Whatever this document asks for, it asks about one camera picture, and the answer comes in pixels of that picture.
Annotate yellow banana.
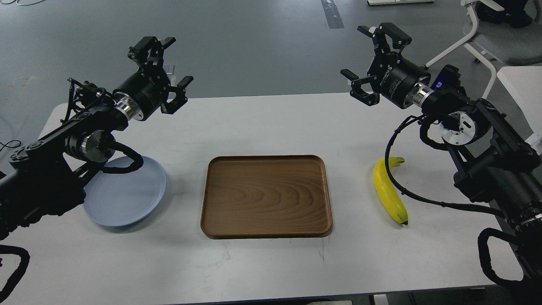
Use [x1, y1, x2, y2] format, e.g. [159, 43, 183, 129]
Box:
[372, 157, 409, 225]

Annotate light blue plate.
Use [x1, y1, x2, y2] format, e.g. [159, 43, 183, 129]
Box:
[83, 156, 167, 227]

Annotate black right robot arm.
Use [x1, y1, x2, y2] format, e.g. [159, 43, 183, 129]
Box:
[341, 22, 541, 297]

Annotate grey floor tape strip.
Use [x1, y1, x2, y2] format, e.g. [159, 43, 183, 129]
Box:
[320, 0, 345, 29]

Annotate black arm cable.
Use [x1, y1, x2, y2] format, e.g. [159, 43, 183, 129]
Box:
[100, 141, 144, 175]
[384, 114, 506, 219]

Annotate brown wooden tray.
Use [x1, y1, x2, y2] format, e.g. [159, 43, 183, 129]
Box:
[200, 155, 333, 239]

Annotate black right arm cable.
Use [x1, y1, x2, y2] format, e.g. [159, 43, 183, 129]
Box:
[384, 114, 506, 219]

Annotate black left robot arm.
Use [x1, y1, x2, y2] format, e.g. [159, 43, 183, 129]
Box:
[0, 36, 194, 239]

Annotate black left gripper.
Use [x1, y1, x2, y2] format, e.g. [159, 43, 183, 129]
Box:
[113, 36, 194, 121]

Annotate white office chair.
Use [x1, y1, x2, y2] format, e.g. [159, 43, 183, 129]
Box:
[422, 0, 542, 99]

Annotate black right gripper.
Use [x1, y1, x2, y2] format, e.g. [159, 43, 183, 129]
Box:
[340, 23, 431, 109]

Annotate white side table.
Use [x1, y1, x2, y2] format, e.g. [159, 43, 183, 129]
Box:
[497, 66, 542, 154]

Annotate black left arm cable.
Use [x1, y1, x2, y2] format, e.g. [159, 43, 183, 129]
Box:
[100, 141, 144, 175]

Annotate white floor tape marks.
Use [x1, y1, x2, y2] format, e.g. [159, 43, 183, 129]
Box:
[164, 64, 176, 86]

